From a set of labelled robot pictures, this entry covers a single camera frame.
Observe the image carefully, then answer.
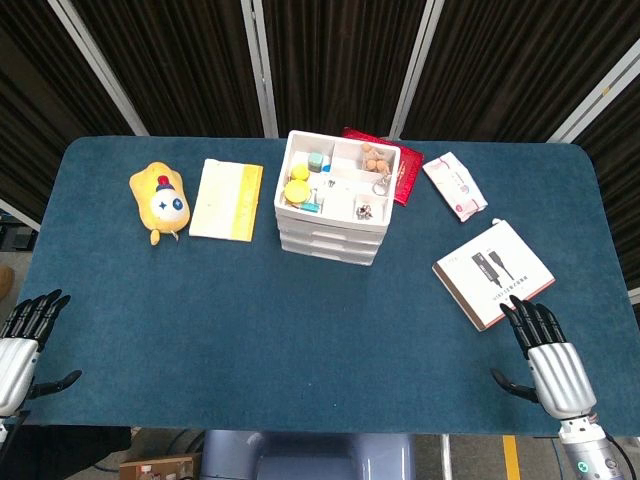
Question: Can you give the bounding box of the brown small figurine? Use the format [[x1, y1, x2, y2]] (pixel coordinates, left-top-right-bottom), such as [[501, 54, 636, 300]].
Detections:
[[360, 142, 391, 174]]

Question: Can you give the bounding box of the white yellow booklet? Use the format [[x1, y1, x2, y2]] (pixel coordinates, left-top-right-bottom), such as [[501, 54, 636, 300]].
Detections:
[[188, 158, 265, 244]]

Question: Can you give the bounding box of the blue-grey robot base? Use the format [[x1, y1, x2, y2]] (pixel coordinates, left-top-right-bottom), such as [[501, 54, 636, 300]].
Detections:
[[199, 430, 416, 480]]

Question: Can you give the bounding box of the blue felt table cover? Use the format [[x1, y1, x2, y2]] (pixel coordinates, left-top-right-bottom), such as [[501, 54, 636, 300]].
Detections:
[[17, 135, 632, 437]]

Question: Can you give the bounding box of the brown cardboard box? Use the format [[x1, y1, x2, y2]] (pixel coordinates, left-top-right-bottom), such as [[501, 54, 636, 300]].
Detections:
[[118, 453, 201, 480]]

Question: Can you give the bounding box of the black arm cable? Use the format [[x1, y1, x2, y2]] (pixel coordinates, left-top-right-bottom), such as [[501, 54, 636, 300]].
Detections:
[[605, 433, 632, 480]]

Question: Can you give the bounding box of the grey partition frame post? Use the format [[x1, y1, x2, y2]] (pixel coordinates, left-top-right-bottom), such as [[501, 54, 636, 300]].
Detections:
[[239, 0, 280, 139], [388, 0, 446, 140], [47, 0, 150, 137], [0, 198, 41, 232], [547, 49, 640, 145]]

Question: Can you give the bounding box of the yellow plush toy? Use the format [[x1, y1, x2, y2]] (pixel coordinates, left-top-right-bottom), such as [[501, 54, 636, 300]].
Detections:
[[128, 160, 192, 246]]

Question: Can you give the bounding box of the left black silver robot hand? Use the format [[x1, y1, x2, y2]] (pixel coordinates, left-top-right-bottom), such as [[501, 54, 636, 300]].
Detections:
[[0, 288, 83, 419]]

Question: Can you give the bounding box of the large yellow round container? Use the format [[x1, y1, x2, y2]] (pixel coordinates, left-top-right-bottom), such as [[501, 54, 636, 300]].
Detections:
[[283, 179, 311, 205]]

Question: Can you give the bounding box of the white pink wet wipes pack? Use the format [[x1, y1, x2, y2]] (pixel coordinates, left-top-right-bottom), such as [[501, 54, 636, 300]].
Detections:
[[422, 151, 489, 223]]

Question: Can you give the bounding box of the white plastic drawer organizer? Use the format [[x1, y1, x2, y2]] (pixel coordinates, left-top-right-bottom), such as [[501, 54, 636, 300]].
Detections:
[[273, 129, 402, 267]]

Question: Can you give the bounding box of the clear plastic drawer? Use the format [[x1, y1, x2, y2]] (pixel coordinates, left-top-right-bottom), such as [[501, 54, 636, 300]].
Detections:
[[278, 230, 382, 255], [275, 218, 386, 242], [279, 241, 379, 267]]

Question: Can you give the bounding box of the red booklet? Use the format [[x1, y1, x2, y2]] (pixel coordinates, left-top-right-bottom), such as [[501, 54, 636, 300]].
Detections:
[[341, 126, 425, 206]]

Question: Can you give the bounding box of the white cable product box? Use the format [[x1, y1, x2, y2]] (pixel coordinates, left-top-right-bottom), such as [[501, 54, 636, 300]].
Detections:
[[431, 218, 557, 333]]

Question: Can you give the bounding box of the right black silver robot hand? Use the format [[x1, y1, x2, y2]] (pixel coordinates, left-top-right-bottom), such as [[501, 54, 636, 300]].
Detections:
[[489, 294, 599, 421]]

